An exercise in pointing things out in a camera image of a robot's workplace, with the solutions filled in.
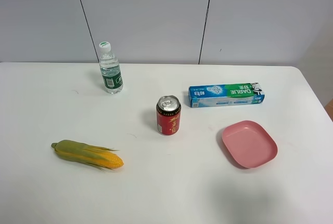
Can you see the red drink can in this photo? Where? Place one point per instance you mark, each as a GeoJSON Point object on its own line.
{"type": "Point", "coordinates": [168, 109]}

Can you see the blue green toothpaste box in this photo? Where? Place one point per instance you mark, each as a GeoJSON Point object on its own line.
{"type": "Point", "coordinates": [225, 95]}

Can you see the clear plastic water bottle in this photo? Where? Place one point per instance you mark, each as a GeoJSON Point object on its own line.
{"type": "Point", "coordinates": [110, 69]}

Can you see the yellow corn cob with husk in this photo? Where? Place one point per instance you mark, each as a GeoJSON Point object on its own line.
{"type": "Point", "coordinates": [95, 156]}

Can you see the pink plastic plate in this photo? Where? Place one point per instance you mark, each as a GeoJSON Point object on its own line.
{"type": "Point", "coordinates": [249, 144]}

